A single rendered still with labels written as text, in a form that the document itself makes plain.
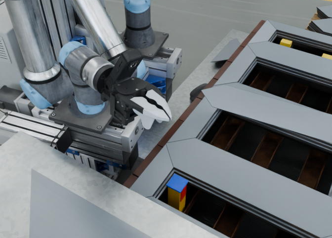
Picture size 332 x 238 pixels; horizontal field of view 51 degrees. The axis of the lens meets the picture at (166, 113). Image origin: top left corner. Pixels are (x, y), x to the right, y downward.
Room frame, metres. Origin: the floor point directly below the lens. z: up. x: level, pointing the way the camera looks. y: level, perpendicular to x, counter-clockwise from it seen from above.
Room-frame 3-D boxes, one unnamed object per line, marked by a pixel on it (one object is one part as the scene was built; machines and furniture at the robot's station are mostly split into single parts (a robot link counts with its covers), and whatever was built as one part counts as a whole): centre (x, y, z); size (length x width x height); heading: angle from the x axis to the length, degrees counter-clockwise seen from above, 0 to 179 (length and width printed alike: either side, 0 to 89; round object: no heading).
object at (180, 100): (1.60, -0.21, 0.66); 1.30 x 0.20 x 0.03; 149
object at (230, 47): (1.89, -0.42, 0.70); 0.39 x 0.12 x 0.04; 149
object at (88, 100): (0.74, 0.20, 1.34); 0.11 x 0.08 x 0.11; 134
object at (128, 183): (1.37, -0.21, 0.80); 1.62 x 0.04 x 0.06; 149
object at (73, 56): (0.73, 0.21, 1.43); 0.11 x 0.08 x 0.09; 44
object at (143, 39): (1.48, 0.13, 1.09); 0.15 x 0.15 x 0.10
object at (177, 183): (0.76, -0.04, 0.88); 0.06 x 0.06 x 0.02; 59
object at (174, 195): (0.76, -0.04, 0.78); 0.05 x 0.05 x 0.19; 59
